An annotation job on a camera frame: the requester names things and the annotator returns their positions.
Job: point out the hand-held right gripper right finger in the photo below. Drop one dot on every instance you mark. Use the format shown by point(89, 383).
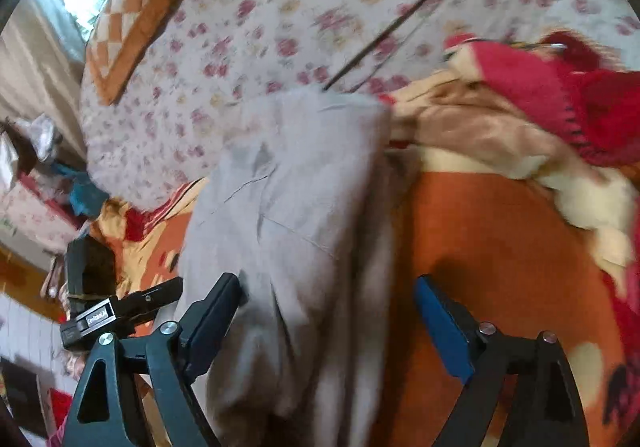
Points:
point(445, 327)

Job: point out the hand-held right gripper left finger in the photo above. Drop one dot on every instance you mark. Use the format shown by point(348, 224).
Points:
point(207, 329)

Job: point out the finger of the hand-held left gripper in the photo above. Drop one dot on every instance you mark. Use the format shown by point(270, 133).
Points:
point(155, 294)

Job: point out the beige zip jacket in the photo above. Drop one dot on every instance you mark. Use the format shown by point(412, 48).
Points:
point(310, 187)

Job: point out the orange red printed blanket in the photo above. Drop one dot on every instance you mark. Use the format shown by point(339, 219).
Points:
point(475, 237)

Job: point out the white plastic bag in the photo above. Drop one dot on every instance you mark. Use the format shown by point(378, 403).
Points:
point(36, 134)

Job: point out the beige curtain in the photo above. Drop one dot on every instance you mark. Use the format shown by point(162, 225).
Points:
point(35, 72)

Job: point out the orange checkered blanket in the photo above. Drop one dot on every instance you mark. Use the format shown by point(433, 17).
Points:
point(135, 12)

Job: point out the floral quilt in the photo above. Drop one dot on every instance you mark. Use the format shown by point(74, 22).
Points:
point(280, 17)

